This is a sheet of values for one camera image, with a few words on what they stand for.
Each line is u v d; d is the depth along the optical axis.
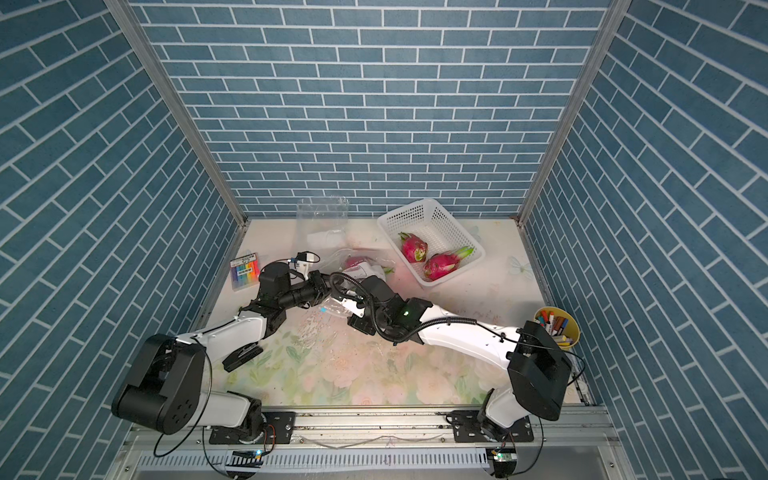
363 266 0.92
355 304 0.66
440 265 0.96
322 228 1.16
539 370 0.42
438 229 1.15
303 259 0.81
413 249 0.99
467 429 0.74
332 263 0.99
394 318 0.60
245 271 1.02
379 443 0.73
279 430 0.73
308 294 0.76
